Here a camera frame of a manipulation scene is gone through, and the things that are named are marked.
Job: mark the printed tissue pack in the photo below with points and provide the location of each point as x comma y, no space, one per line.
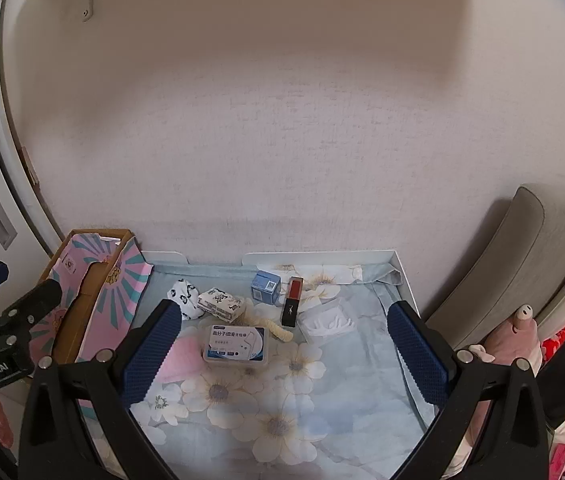
220,302

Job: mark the grey padded headboard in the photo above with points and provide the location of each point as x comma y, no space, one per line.
512,260

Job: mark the beige fluffy scrunchie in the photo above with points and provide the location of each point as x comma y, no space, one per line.
277,330

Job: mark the pink plush toy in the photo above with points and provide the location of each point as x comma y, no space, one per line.
512,340

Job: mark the red printed cloth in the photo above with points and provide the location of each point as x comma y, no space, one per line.
559,342

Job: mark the white tray frame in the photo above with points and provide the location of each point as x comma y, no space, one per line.
322,258

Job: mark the pink soft pad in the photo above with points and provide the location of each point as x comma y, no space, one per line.
185,360

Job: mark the red lipstick black case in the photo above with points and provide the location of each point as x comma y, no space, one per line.
291,305

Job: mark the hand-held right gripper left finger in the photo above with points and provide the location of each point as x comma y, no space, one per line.
155,350

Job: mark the white black-print rolled socks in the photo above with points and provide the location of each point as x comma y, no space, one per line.
185,295

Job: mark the clear packet white contents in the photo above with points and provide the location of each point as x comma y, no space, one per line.
325,320

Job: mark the clear plastic floss box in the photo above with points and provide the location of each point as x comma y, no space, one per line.
235,342

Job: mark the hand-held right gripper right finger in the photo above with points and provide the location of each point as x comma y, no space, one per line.
417,355

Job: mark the small blue box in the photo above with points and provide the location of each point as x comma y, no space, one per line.
265,287

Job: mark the pink printed cardboard box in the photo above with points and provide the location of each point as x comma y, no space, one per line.
122,280

